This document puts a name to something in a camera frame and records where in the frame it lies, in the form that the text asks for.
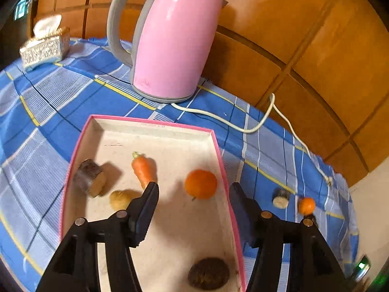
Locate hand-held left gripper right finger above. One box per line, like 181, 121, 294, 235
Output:
229, 182, 347, 292

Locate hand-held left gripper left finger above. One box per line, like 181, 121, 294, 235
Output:
36, 182, 160, 292

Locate small yellow round fruit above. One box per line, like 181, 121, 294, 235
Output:
109, 189, 142, 211

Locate pink cardboard tray box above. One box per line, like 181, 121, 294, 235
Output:
59, 115, 247, 292

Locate dark-skinned sugarcane piece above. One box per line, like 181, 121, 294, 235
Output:
272, 189, 289, 209
73, 159, 107, 198

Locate small orange carrot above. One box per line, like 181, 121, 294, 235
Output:
132, 152, 156, 190

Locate orange mandarin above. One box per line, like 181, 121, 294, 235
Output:
185, 169, 218, 201
298, 197, 317, 216

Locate blue plaid tablecloth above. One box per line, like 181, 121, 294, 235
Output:
0, 38, 361, 292

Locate pink electric kettle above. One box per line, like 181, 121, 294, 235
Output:
107, 0, 228, 103

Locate wooden wardrobe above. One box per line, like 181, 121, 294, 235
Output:
30, 0, 389, 189

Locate silver embossed tissue box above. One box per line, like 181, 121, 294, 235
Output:
19, 15, 71, 72

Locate dark door with glass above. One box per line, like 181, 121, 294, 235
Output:
12, 0, 37, 22

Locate white kettle power cord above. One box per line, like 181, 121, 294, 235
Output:
171, 94, 333, 186

